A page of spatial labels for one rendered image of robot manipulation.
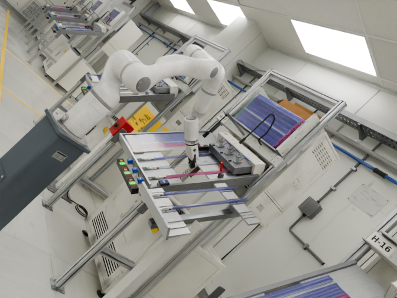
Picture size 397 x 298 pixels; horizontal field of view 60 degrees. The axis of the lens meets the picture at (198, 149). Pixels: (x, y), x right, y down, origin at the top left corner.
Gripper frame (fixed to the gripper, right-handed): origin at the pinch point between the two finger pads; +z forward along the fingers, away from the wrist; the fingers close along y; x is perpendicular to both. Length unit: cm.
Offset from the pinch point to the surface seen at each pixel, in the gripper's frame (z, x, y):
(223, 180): 2.3, -11.2, -21.1
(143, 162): -4.1, 28.2, 7.6
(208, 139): 5.9, -28.2, 34.1
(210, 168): 2.6, -10.1, -5.3
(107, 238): 16, 60, -25
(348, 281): 4, -25, -104
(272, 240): 138, -102, 35
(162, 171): -2.7, 20.2, -3.7
